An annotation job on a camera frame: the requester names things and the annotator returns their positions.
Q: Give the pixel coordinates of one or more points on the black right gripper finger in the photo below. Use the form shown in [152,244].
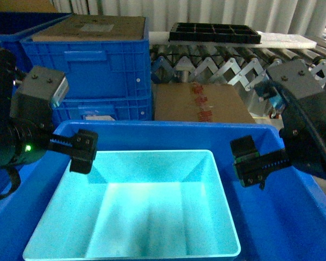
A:
[262,185]
[250,166]

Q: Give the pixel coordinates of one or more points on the white foam board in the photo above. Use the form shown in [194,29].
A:
[268,40]

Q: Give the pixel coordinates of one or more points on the large blue plastic bin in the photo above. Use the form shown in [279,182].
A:
[285,221]

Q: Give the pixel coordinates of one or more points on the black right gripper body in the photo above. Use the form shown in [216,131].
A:
[304,134]

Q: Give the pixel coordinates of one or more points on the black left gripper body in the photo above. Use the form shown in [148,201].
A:
[27,141]

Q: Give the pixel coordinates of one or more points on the blue ribbed crate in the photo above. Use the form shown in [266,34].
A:
[137,108]
[97,69]

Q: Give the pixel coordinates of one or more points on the expandable roller conveyor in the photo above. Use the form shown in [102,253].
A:
[241,67]

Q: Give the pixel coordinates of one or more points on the blue ribbed crate upper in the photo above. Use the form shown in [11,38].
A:
[97,69]

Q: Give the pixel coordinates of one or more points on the black compartment tray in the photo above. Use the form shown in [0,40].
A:
[214,32]

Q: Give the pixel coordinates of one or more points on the teal plastic bin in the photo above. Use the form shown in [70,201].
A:
[139,205]

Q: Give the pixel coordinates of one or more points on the cardboard sheet in crate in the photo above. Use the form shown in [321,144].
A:
[94,28]

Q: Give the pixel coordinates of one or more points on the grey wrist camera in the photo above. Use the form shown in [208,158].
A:
[291,81]
[41,91]

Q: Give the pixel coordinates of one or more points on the brown cardboard box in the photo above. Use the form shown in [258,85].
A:
[195,102]

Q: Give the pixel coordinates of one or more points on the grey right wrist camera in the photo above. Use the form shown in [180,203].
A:
[291,81]

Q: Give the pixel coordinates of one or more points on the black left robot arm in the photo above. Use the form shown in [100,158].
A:
[10,79]

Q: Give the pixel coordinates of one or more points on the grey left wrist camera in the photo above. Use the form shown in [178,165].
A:
[41,91]

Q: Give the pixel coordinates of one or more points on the blue crate far left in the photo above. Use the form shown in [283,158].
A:
[15,26]

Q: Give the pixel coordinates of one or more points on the blue ribbed crate lower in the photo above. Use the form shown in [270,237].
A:
[137,108]

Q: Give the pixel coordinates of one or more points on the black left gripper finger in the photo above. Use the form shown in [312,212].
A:
[81,148]

